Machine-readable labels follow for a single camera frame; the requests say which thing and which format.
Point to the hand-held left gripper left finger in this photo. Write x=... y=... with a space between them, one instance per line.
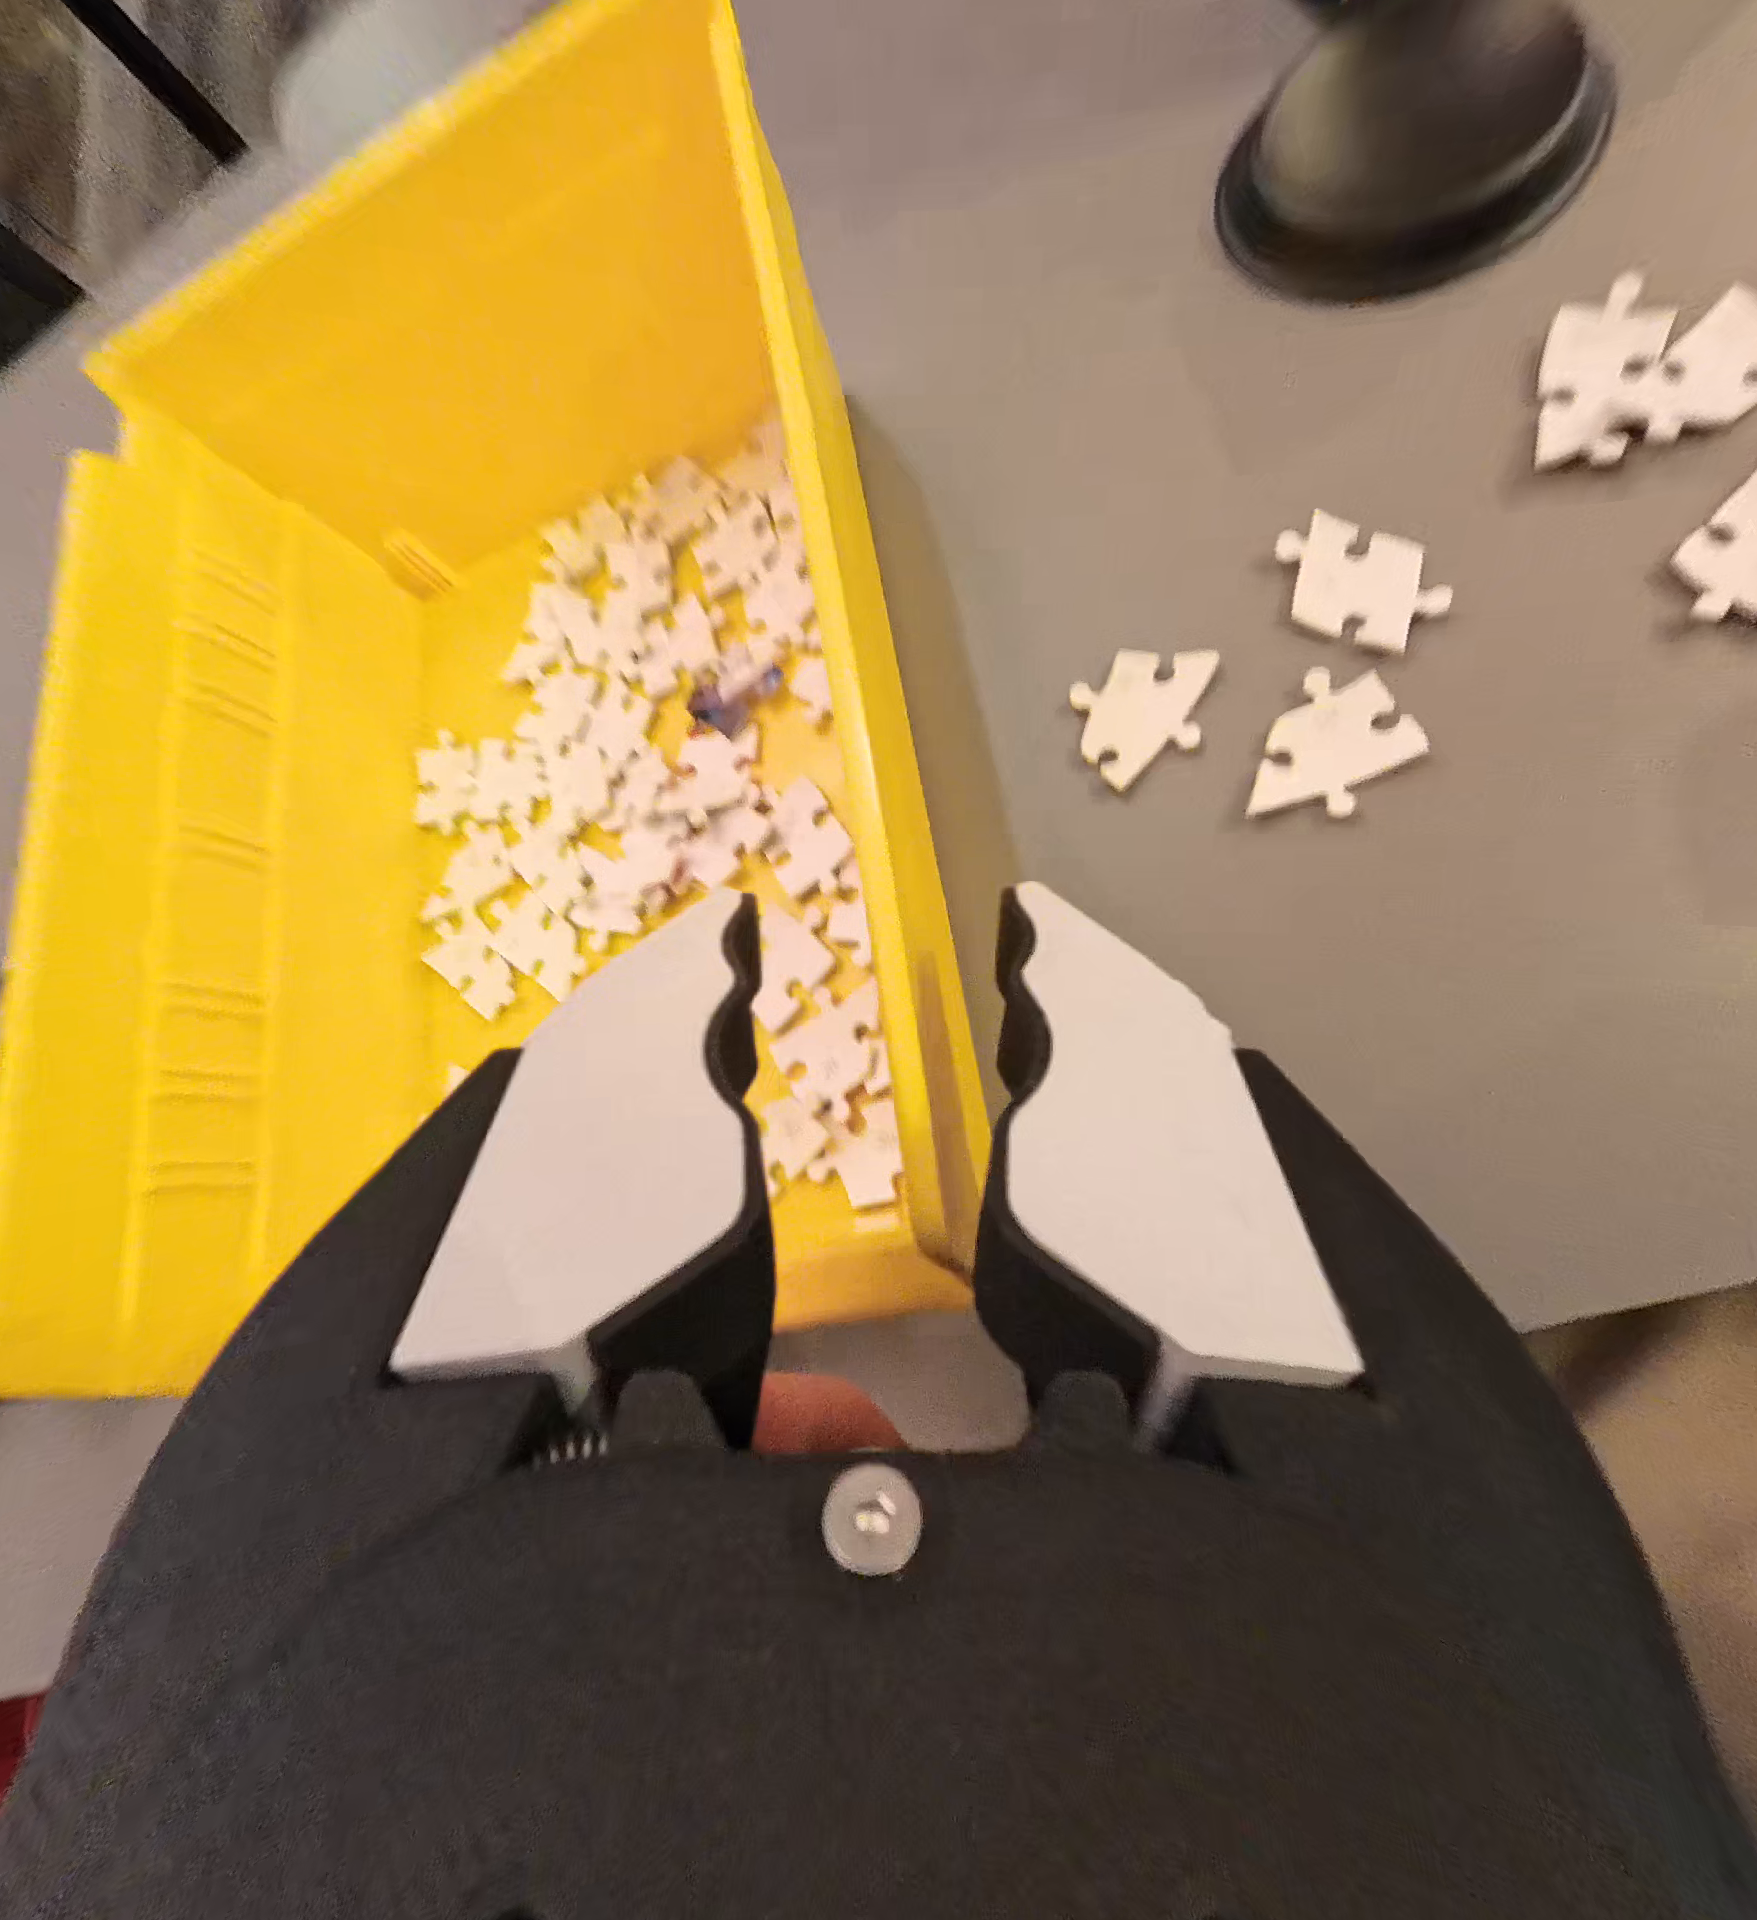
x=578 y=1186

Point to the black round display stand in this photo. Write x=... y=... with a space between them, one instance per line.
x=1417 y=165

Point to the yellow plastic bin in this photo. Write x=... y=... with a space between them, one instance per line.
x=444 y=331

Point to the colourful puzzle piece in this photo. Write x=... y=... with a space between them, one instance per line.
x=730 y=705

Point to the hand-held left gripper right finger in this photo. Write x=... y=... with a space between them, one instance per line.
x=1163 y=1186

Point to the person's beige trousers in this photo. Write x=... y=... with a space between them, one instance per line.
x=1719 y=1501

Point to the pile of white puzzle pieces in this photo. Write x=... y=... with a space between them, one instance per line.
x=621 y=705

